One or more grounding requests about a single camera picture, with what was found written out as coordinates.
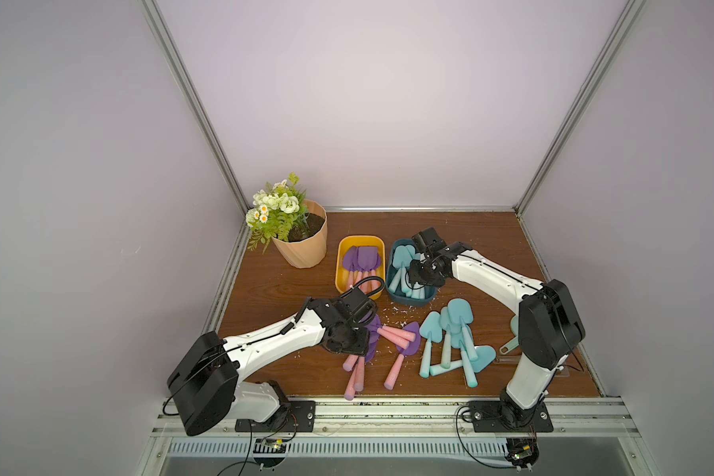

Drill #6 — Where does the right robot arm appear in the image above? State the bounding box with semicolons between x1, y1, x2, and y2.
410;228;586;411

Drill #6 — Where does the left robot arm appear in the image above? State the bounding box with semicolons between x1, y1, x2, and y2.
167;289;377;436

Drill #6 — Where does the dark teal storage box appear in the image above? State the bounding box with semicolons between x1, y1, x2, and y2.
386;238;438;307

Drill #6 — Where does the yellow storage box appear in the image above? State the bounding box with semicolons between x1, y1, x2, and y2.
334;235;386;293

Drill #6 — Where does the beige flower pot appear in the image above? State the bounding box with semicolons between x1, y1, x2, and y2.
273;200;328;269

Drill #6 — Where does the green plant with white flowers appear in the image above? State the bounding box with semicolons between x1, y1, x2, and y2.
245;173;311;250

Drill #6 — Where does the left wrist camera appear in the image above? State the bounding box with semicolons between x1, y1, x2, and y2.
339;276;386;319

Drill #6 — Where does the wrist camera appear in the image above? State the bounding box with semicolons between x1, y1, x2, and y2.
339;276;386;319
412;227;446;255

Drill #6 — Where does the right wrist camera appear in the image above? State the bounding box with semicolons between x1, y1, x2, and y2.
412;227;446;255

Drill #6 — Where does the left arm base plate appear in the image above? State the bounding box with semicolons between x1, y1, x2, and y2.
234;400;317;434

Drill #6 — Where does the right black cable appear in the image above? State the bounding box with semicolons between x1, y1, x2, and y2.
453;405;539;471

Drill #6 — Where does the black cable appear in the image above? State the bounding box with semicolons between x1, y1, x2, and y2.
213;409;299;476
453;405;539;471

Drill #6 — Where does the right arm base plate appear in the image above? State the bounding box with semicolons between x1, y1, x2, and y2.
467;401;555;434

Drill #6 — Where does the left black cable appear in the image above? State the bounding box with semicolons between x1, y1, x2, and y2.
213;409;299;476

